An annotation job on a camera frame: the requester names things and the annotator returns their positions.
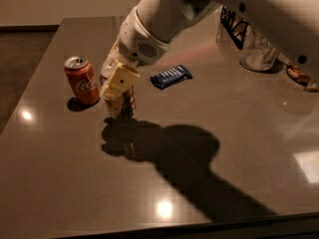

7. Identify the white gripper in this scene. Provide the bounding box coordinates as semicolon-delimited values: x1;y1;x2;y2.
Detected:
100;6;171;100

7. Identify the orange soda can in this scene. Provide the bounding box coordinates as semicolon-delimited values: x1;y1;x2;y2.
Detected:
105;87;136;120

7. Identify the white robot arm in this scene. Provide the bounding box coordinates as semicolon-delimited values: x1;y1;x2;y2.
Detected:
101;0;319;101

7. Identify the red coke can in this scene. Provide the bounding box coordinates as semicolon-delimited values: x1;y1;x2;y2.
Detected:
64;56;100;106

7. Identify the blue snack bar wrapper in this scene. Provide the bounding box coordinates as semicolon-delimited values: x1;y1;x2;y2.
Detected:
151;65;192;90

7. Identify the clear glass jar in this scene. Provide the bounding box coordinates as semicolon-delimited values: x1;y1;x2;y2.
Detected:
239;28;279;72

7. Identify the black wire basket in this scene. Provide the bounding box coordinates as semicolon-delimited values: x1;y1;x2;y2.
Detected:
220;6;250;50

